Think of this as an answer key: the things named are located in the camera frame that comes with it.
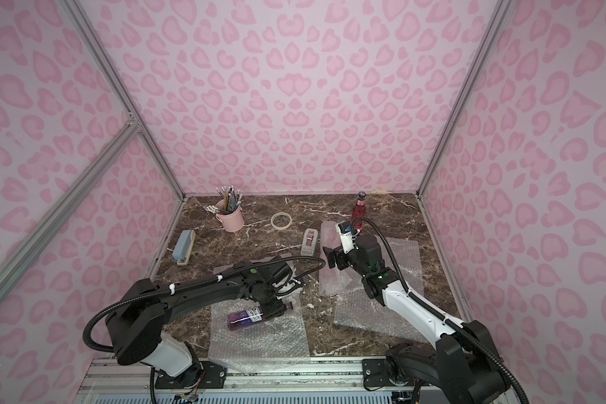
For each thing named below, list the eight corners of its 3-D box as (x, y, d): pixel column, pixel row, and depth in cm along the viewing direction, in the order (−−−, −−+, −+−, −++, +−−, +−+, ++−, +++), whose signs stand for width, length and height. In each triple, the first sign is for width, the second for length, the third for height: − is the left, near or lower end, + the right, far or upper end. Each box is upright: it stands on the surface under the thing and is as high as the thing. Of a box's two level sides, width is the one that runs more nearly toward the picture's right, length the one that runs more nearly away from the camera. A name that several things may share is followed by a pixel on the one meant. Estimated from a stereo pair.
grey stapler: (176, 264, 99) (170, 257, 95) (187, 237, 108) (182, 229, 103) (186, 264, 99) (180, 257, 95) (196, 237, 108) (191, 229, 103)
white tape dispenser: (301, 255, 101) (300, 249, 97) (305, 234, 108) (305, 227, 104) (313, 257, 101) (313, 250, 97) (317, 236, 107) (317, 229, 104)
